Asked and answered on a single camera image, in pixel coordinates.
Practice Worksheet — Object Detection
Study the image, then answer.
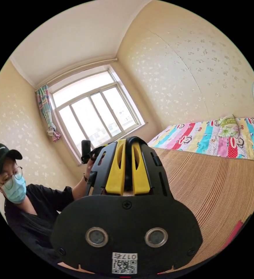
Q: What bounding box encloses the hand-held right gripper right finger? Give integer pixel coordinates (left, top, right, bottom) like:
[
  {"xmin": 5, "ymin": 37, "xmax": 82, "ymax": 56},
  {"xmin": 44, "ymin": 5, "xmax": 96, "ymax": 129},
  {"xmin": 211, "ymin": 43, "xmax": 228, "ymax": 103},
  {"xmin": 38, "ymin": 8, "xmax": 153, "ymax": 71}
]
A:
[{"xmin": 131, "ymin": 144, "xmax": 151, "ymax": 196}]

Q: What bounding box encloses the person's left forearm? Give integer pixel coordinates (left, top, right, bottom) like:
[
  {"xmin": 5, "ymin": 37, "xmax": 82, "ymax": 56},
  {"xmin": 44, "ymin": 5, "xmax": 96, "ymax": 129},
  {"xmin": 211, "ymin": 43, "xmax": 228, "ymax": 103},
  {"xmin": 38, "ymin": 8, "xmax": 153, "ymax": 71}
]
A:
[{"xmin": 71, "ymin": 175, "xmax": 91, "ymax": 201}]

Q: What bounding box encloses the checked curtain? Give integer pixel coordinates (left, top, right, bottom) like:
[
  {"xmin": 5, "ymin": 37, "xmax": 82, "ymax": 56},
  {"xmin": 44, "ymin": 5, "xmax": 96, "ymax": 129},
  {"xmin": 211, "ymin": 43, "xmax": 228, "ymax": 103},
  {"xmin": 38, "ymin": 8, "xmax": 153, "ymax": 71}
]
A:
[{"xmin": 35, "ymin": 84, "xmax": 61, "ymax": 142}]

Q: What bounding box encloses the person's body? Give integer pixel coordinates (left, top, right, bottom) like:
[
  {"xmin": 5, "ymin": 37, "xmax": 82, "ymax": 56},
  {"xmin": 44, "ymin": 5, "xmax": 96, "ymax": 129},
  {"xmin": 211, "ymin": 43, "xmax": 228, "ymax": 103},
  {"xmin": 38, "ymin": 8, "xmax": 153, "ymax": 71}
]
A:
[{"xmin": 0, "ymin": 143, "xmax": 75, "ymax": 264}]

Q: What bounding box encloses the green flowered pillow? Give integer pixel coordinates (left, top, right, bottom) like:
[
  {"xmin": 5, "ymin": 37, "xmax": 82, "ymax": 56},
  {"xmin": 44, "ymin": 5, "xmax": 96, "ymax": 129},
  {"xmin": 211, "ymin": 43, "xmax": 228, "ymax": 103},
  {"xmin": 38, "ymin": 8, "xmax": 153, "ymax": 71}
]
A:
[{"xmin": 218, "ymin": 115, "xmax": 241, "ymax": 138}]

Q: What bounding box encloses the bed with mat and quilt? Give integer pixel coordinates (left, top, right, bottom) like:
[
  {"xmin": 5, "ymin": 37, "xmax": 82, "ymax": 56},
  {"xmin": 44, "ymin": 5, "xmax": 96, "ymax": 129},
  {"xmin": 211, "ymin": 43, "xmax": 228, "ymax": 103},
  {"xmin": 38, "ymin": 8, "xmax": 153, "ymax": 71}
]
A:
[{"xmin": 147, "ymin": 116, "xmax": 254, "ymax": 276}]

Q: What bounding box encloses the window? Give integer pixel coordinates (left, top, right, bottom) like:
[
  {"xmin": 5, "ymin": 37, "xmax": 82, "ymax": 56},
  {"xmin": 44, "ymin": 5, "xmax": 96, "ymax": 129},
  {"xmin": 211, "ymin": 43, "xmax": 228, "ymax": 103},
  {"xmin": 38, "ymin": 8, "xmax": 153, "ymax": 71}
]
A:
[{"xmin": 49, "ymin": 65, "xmax": 145, "ymax": 164}]

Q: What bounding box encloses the person's left hand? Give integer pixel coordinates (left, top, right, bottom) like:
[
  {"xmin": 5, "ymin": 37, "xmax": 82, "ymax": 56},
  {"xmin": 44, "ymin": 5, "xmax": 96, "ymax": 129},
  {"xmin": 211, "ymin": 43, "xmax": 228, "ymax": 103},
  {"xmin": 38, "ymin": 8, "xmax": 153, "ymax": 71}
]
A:
[{"xmin": 84, "ymin": 160, "xmax": 96, "ymax": 183}]

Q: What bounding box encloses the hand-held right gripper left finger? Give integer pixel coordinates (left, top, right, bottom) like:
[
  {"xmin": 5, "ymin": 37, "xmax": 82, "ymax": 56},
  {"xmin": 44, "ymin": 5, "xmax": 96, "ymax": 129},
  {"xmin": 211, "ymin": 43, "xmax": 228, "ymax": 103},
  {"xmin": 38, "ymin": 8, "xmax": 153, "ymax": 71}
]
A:
[{"xmin": 105, "ymin": 139, "xmax": 127, "ymax": 196}]

